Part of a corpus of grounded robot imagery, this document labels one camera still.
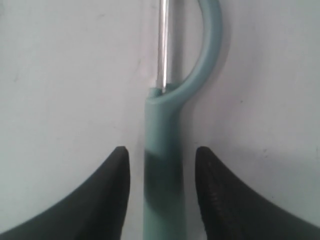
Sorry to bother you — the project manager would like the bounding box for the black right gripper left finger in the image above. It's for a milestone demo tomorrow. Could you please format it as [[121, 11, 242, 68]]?
[[0, 146, 131, 240]]

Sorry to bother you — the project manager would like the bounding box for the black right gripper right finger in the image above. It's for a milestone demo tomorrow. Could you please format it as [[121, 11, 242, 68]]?
[[195, 146, 320, 240]]

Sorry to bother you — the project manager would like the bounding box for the teal handled peeler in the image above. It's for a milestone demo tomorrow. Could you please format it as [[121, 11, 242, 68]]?
[[143, 0, 223, 240]]

